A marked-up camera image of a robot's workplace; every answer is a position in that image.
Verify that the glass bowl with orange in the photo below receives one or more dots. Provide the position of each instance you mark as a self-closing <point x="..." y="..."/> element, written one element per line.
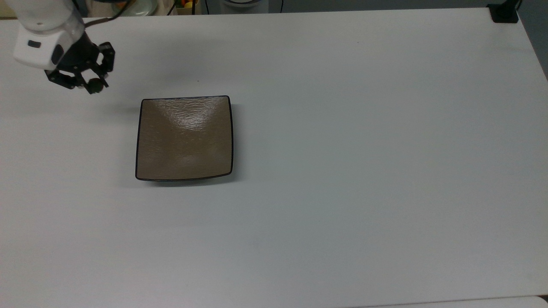
<point x="143" y="7"/>

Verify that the black table clamp mount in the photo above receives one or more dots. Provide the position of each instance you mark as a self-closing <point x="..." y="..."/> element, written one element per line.
<point x="504" y="13"/>

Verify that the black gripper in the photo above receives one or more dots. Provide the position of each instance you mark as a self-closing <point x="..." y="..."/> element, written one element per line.
<point x="79" y="53"/>

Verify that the square brown ceramic plate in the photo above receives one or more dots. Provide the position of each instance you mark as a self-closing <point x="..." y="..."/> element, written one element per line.
<point x="185" y="137"/>

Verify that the yellow and orange fruit pile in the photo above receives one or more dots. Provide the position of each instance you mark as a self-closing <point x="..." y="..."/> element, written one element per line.
<point x="186" y="5"/>

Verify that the red strawberry with green top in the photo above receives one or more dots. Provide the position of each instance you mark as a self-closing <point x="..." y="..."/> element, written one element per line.
<point x="95" y="86"/>

